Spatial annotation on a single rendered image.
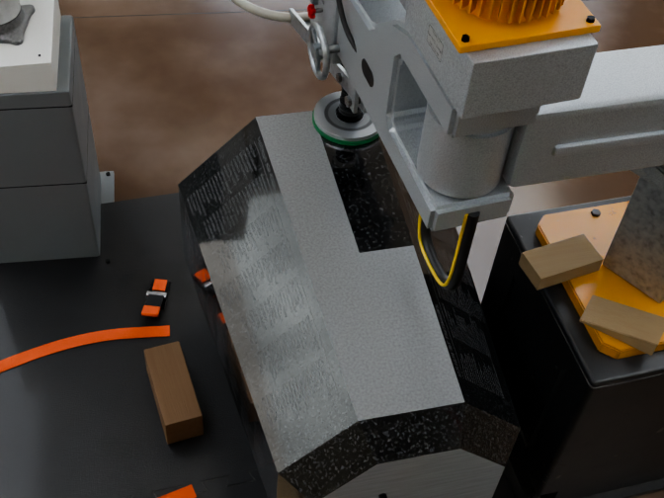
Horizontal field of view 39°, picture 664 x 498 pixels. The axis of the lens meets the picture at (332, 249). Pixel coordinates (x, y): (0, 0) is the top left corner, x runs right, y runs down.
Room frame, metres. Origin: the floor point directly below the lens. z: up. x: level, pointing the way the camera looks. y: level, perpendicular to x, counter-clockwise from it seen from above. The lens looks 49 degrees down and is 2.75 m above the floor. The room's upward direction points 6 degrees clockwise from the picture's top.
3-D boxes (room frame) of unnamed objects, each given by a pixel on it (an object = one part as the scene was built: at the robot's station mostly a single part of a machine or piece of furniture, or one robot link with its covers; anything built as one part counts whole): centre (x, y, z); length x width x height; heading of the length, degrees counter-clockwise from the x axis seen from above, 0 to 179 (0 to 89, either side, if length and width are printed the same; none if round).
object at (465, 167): (1.54, -0.26, 1.37); 0.19 x 0.19 x 0.20
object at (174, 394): (1.63, 0.47, 0.07); 0.30 x 0.12 x 0.12; 24
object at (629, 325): (1.54, -0.77, 0.80); 0.20 x 0.10 x 0.05; 64
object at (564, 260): (1.72, -0.62, 0.81); 0.20 x 0.10 x 0.05; 117
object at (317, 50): (2.00, 0.05, 1.22); 0.15 x 0.10 x 0.15; 22
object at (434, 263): (1.54, -0.26, 1.08); 0.23 x 0.03 x 0.32; 22
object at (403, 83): (1.78, -0.15, 1.33); 0.74 x 0.23 x 0.49; 22
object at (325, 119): (2.15, -0.01, 0.87); 0.21 x 0.21 x 0.01
